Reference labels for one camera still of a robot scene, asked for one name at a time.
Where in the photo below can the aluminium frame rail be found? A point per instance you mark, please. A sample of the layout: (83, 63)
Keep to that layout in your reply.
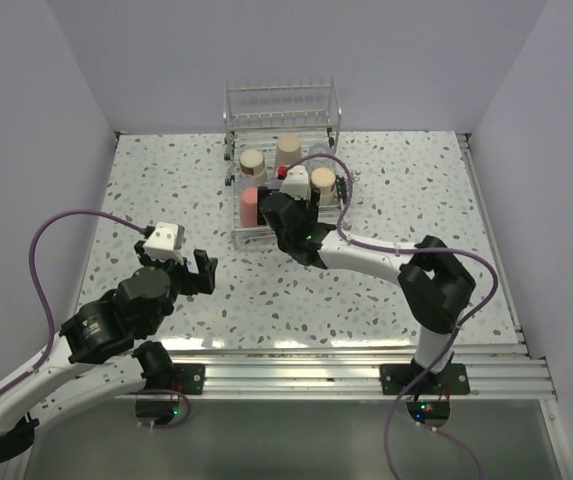
(494, 372)

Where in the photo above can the red plastic cup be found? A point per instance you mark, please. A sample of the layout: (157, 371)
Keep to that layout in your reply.
(248, 209)

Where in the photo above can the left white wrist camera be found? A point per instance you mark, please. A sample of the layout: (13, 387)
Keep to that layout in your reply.
(165, 242)

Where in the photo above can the large clear glass cup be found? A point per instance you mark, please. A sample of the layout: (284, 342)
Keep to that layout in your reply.
(318, 153)

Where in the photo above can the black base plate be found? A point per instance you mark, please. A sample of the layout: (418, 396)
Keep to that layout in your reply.
(186, 378)
(397, 378)

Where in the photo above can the steel cup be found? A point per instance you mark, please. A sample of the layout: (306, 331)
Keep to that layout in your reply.
(252, 166)
(324, 180)

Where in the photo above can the tan paper cup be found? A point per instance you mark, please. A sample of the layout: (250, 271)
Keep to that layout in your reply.
(288, 150)

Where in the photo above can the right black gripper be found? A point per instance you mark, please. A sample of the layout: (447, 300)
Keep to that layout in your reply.
(310, 209)

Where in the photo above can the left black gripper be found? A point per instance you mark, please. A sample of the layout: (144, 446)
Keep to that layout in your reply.
(203, 281)

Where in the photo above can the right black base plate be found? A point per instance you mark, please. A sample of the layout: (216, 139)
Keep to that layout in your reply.
(397, 378)

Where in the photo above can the silver wire dish rack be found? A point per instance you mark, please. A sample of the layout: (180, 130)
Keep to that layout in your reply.
(255, 115)

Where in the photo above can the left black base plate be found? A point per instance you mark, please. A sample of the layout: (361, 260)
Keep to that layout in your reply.
(186, 378)

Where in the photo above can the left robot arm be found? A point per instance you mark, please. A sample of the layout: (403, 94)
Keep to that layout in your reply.
(105, 350)

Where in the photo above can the small clear glass cup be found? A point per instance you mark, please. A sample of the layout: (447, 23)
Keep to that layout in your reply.
(244, 182)

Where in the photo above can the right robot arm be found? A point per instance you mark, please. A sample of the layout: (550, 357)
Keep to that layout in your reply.
(435, 284)

